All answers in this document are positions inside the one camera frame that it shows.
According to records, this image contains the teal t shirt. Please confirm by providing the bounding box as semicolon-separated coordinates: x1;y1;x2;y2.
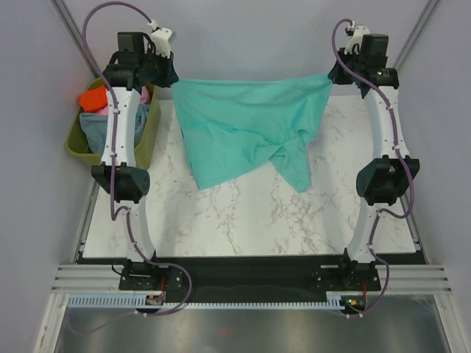
172;74;332;193

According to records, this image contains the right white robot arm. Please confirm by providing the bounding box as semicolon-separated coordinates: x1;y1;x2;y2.
328;24;420;290

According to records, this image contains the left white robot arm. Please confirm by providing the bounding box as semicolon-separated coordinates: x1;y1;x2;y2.
91;28;179;291

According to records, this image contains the pink t shirt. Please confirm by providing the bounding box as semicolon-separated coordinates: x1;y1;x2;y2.
96;86;150;116

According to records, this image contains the light blue t shirt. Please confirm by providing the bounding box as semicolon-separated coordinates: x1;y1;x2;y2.
135;104;150;140

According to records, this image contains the orange t shirt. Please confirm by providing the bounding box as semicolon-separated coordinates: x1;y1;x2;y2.
78;85;107;113

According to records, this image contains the grey blue t shirt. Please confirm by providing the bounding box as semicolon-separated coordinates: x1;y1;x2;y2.
79;112;146;154

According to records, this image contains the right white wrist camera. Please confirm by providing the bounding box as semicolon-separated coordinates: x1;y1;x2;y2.
344;21;371;54

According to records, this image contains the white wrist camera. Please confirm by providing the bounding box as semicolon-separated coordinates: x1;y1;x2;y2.
148;20;174;59
344;21;371;54

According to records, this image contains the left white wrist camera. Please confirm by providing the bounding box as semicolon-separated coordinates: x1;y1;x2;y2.
148;20;174;59

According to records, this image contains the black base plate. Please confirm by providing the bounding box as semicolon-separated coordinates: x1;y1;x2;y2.
119;255;376;303

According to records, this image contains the aluminium extrusion rail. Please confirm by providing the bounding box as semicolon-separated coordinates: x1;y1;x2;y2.
51;263;126;294

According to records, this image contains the white slotted cable duct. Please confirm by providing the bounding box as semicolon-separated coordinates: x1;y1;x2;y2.
66;292;344;310

